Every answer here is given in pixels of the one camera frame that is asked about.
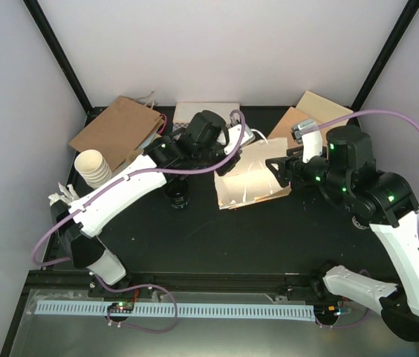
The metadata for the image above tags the orange kraft paper bag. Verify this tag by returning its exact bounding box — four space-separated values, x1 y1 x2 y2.
214 129 291 210

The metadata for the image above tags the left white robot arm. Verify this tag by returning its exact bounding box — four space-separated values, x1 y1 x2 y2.
39 109 251 297

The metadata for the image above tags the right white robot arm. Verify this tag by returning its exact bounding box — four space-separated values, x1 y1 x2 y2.
265 125 419 342

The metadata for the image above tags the orange flat bag right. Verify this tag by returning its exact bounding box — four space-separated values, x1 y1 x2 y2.
267 108 311 148

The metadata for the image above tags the checkered printed paper bag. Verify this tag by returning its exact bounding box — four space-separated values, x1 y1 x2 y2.
172 102 240 131

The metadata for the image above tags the stack of pulp cup carriers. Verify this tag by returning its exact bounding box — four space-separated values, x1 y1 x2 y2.
125 149 143 168

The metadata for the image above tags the right stack of paper cups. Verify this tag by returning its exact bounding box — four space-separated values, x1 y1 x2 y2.
351 216 369 231

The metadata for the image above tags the stack of paper cups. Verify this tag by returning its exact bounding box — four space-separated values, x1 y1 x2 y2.
351 216 369 231
74 149 111 189

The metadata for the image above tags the tan flat paper bag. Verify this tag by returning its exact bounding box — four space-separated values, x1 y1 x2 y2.
296 91 353 123

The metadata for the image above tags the brown flat paper bag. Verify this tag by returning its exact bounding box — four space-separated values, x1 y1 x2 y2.
69 96 161 170

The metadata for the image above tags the left stack of paper cups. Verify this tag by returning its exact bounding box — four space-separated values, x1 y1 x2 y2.
74 149 111 189

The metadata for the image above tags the bundle of wrapped straws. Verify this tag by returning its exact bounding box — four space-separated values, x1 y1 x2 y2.
48 183 79 219

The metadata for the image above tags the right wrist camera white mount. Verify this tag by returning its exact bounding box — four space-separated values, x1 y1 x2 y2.
291 119 324 164

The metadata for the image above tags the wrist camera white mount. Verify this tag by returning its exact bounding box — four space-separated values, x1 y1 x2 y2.
291 119 324 164
223 122 256 155

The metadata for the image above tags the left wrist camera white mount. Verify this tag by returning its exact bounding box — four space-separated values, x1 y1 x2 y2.
223 122 256 155

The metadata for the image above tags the right black frame post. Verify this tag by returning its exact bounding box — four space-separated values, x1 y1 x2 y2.
351 0 419 112

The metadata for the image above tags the black frame post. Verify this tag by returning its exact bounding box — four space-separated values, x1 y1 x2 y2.
23 0 93 114
351 0 419 112

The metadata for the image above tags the blue slotted cable duct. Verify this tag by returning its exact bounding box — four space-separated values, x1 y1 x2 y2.
34 300 315 322

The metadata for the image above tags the left black frame post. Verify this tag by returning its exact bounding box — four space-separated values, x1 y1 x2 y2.
23 0 93 114

